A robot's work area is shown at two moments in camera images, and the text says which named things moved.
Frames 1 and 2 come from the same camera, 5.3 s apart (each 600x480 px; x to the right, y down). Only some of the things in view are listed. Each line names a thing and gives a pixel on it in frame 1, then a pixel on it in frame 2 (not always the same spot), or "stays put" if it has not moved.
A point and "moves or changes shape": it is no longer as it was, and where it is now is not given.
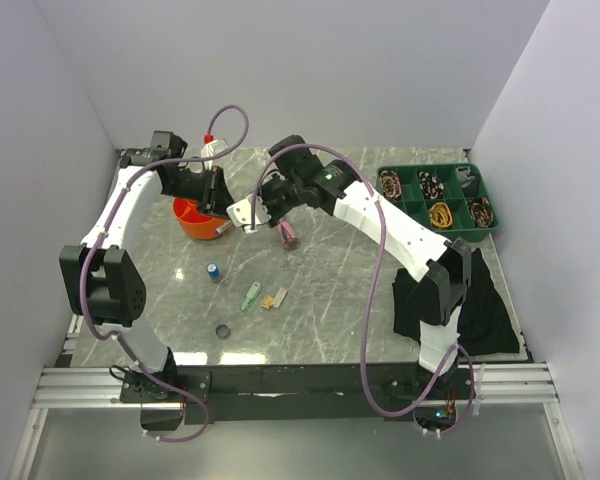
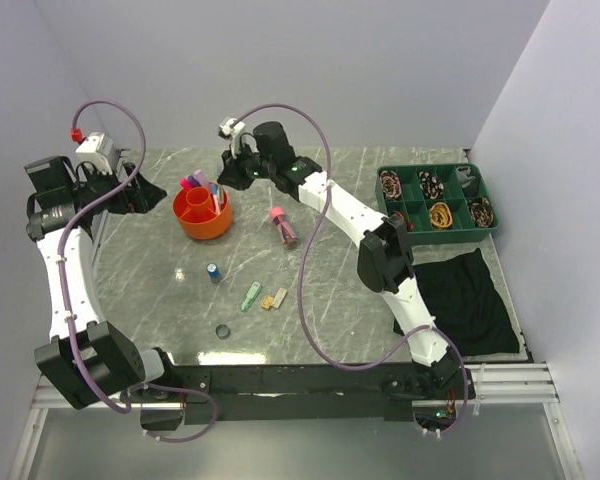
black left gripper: (217, 195) -> (139, 197)
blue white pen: (217, 230) moves or changes shape
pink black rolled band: (391, 184) stays put
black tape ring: (223, 331) stays put
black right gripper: (272, 182) -> (231, 175)
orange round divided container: (194, 221) stays put
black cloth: (485, 325) stays put
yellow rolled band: (440, 215) stays put
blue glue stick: (213, 272) stays put
